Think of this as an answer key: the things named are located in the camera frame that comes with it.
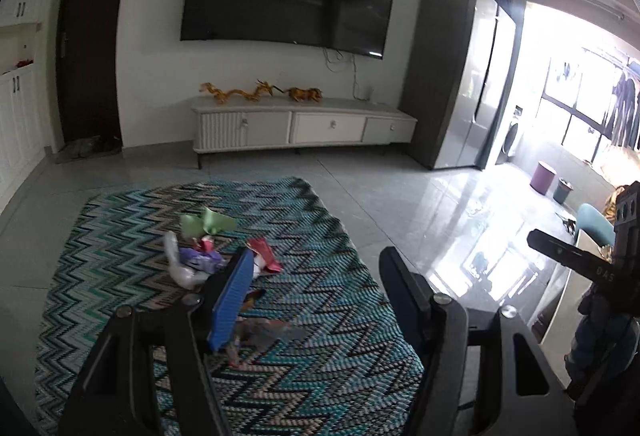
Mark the red wrapper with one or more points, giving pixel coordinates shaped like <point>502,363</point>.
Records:
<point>262,248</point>

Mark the teal chair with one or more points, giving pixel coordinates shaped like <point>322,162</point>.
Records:
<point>592,223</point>

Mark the purple bucket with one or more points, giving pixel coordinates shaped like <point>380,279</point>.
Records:
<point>541,177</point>

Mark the purple wrapper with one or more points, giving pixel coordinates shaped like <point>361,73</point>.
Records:
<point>200,258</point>

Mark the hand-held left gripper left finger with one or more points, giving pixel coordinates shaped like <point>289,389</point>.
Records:
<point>230,301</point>

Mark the golden tiger figurine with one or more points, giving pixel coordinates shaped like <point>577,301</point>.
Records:
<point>304,94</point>

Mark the grey wrapper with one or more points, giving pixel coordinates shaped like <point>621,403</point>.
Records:
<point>270,333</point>

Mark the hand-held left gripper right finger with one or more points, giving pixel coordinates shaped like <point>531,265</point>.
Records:
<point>406,298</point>

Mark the white plastic bag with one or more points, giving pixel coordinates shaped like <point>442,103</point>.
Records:
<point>182,273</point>

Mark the hanging dark laundry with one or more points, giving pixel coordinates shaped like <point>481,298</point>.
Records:
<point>622,106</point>

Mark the red shelf item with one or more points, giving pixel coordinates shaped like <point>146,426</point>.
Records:
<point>22,63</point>

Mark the zigzag patterned rug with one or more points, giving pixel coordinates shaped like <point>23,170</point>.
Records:
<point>320,236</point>

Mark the white television cabinet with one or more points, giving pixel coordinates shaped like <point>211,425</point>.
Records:
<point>325,126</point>

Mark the grey doormat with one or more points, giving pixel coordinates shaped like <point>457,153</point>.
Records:
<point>65,157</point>

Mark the golden dragon figurine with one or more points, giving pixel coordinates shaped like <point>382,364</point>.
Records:
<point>235,93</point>

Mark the white cupboard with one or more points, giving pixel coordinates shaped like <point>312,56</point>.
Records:
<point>20,126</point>

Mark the teal bucket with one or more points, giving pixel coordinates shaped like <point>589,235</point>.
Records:
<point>563,192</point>

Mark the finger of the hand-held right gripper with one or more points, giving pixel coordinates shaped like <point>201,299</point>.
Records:
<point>560,252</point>

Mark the dark brown door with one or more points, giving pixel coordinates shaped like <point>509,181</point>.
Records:
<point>90,56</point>

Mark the grey refrigerator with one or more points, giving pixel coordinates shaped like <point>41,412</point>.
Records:
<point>450,76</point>

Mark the green wrapper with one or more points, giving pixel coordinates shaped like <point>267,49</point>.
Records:
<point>210,218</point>

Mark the small printed wrapper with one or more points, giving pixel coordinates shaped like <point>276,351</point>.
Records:
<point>205,244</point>

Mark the white washing machine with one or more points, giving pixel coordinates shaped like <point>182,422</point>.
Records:
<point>511,141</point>

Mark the person's right hand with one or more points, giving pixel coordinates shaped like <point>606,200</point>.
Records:
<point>595,336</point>

